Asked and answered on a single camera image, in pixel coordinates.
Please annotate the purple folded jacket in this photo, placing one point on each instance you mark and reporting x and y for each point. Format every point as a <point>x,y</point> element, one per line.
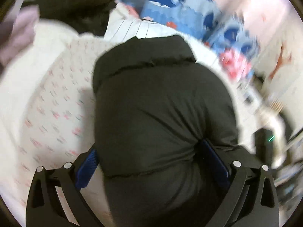
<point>18,34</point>

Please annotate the whale print curtain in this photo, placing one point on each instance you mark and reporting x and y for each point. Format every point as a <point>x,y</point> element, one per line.
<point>243,25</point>

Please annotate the cream puffer jacket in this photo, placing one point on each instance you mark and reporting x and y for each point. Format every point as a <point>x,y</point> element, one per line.
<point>271,120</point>

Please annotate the pink checkered cloth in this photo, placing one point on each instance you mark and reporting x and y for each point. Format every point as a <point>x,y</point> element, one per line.
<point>235,64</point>

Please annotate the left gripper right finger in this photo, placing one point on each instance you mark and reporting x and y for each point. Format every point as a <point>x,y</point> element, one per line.
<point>245,187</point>

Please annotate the black puffer jacket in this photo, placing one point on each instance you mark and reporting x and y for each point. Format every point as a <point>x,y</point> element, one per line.
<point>155,107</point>

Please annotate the tree wall sticker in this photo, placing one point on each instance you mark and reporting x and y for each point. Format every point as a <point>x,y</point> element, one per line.
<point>280,61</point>

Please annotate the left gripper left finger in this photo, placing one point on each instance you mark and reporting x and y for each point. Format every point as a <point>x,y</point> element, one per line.
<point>43,204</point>

